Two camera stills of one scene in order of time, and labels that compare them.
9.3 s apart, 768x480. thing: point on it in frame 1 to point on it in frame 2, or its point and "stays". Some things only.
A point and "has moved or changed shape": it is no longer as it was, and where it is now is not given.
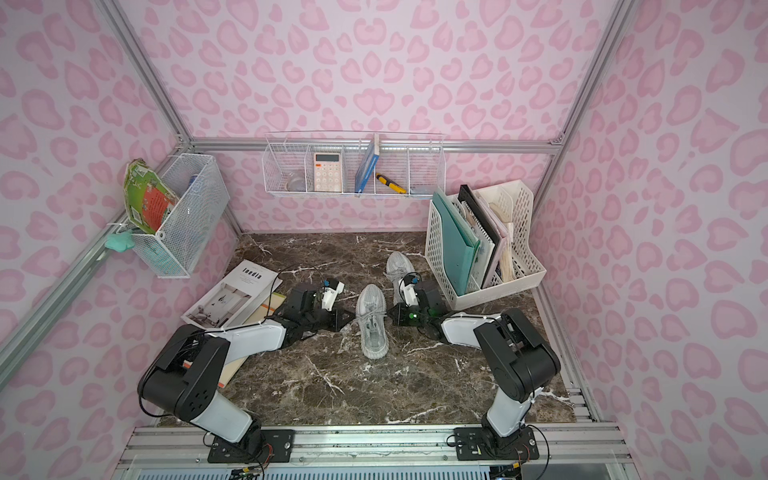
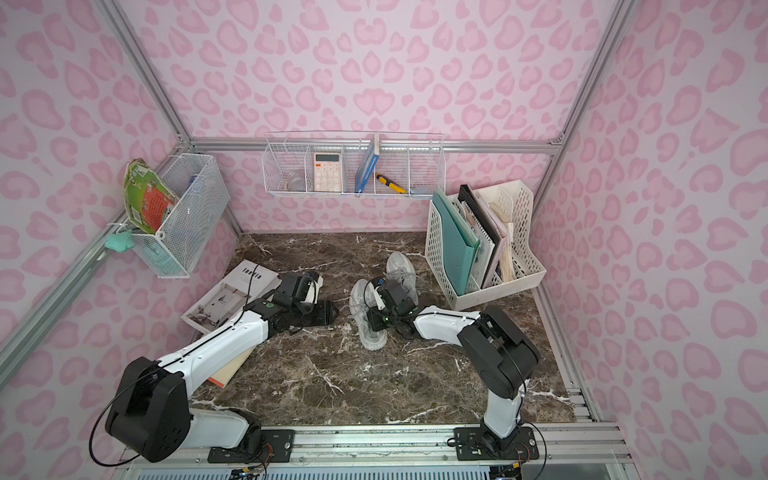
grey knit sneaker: x=398 y=265 stays
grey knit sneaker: x=371 y=316 has moved or changed shape
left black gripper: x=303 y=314 to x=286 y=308
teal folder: x=460 y=243 stays
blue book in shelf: x=367 y=168 stays
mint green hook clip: x=120 y=241 stays
